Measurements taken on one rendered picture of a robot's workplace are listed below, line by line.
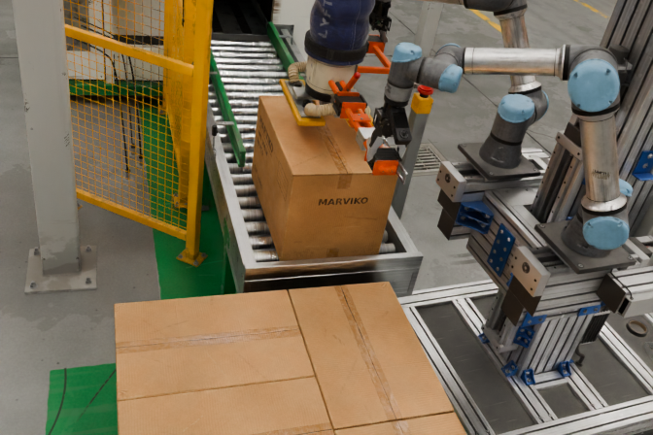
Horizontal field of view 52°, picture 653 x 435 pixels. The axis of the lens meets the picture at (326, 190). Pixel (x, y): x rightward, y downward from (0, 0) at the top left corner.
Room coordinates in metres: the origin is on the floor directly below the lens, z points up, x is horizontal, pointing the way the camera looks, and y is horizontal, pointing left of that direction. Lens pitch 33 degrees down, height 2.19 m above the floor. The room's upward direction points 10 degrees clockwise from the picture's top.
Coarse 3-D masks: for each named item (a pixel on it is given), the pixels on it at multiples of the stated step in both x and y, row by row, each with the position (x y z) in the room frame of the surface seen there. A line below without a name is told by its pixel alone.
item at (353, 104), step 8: (336, 96) 2.05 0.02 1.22; (344, 96) 2.08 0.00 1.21; (352, 96) 2.09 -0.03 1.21; (360, 96) 2.09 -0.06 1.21; (336, 104) 2.06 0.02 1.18; (344, 104) 2.00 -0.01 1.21; (352, 104) 2.01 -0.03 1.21; (360, 104) 2.02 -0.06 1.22; (336, 112) 2.02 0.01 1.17; (344, 112) 2.00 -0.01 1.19; (352, 112) 2.01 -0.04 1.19
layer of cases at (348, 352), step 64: (128, 320) 1.52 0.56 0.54; (192, 320) 1.57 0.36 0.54; (256, 320) 1.62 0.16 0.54; (320, 320) 1.68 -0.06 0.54; (384, 320) 1.73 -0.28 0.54; (128, 384) 1.28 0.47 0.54; (192, 384) 1.32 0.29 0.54; (256, 384) 1.37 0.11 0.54; (320, 384) 1.41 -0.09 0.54; (384, 384) 1.45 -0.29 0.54
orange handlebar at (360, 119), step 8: (376, 48) 2.60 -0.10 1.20; (384, 56) 2.52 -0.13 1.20; (384, 64) 2.47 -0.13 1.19; (360, 72) 2.36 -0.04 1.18; (368, 72) 2.37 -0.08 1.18; (376, 72) 2.39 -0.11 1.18; (384, 72) 2.40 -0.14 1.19; (336, 88) 2.14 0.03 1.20; (360, 112) 2.00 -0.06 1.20; (352, 120) 1.93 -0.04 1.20; (360, 120) 1.93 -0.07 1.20; (368, 120) 1.94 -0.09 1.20; (384, 168) 1.67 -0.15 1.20; (392, 168) 1.68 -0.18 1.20
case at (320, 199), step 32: (256, 128) 2.49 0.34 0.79; (288, 128) 2.25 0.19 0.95; (320, 128) 2.30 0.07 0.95; (352, 128) 2.35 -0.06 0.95; (256, 160) 2.43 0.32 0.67; (288, 160) 2.02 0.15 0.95; (320, 160) 2.06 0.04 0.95; (352, 160) 2.10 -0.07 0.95; (288, 192) 1.96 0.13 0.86; (320, 192) 1.98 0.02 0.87; (352, 192) 2.02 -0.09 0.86; (384, 192) 2.07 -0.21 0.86; (288, 224) 1.94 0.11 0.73; (320, 224) 1.98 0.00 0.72; (352, 224) 2.03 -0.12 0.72; (384, 224) 2.08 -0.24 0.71; (288, 256) 1.95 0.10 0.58; (320, 256) 1.99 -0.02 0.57
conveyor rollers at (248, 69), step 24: (216, 48) 3.84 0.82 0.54; (240, 48) 3.90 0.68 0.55; (264, 48) 3.96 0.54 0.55; (240, 72) 3.54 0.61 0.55; (264, 72) 3.60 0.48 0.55; (216, 96) 3.21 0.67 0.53; (240, 96) 3.26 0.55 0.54; (216, 120) 2.95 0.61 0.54; (240, 120) 2.99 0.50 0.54; (240, 168) 2.55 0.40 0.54; (240, 192) 2.37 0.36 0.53; (264, 240) 2.06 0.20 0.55; (384, 240) 2.23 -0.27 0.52
